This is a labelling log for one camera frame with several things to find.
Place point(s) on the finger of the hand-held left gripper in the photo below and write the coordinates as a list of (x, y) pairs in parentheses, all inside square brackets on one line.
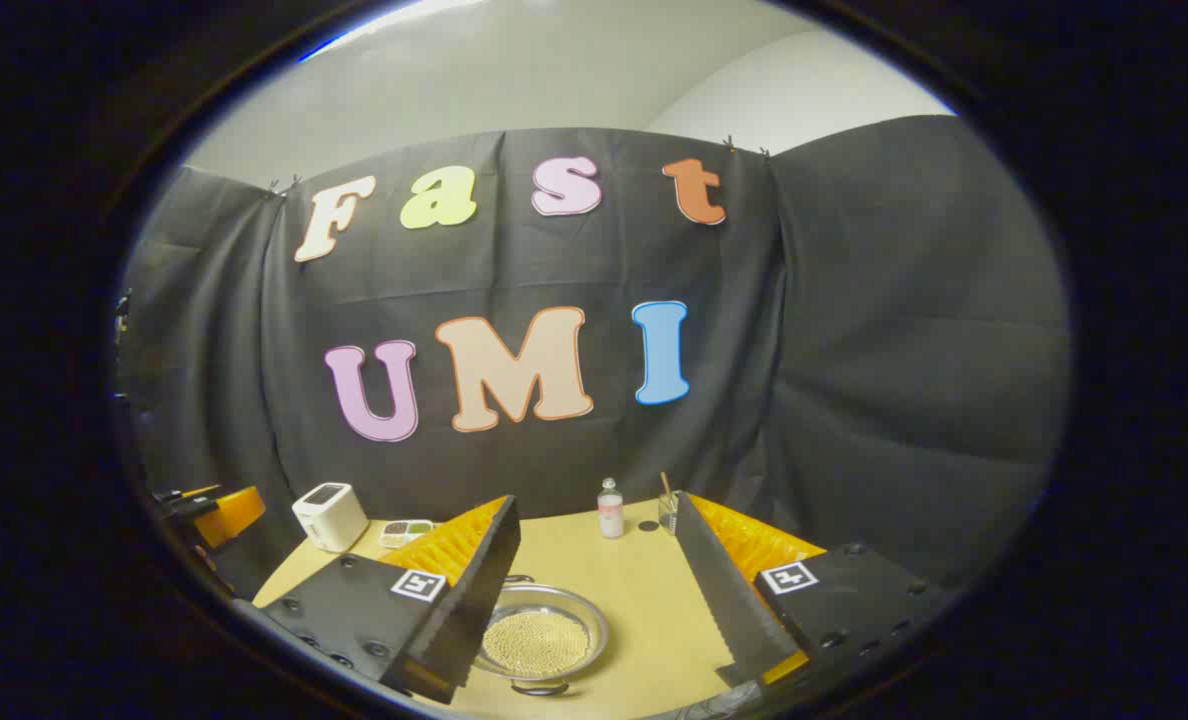
[(182, 498), (229, 515)]

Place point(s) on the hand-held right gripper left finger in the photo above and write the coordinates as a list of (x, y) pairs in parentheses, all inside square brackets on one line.
[(474, 590)]

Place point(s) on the white toaster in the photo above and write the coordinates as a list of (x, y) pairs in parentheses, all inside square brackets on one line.
[(329, 515)]

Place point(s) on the pile of yellow beans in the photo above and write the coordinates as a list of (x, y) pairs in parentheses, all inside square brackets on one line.
[(539, 642)]

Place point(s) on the small glass cup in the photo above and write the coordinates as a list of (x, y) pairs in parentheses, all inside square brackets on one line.
[(668, 515)]

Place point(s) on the white divided dish with beans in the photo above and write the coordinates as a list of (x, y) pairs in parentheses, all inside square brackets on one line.
[(406, 532)]

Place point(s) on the small bottle with pink label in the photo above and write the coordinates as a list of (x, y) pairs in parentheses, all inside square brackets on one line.
[(611, 515)]

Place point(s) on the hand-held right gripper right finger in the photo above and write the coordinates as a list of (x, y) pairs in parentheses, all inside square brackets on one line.
[(719, 590)]

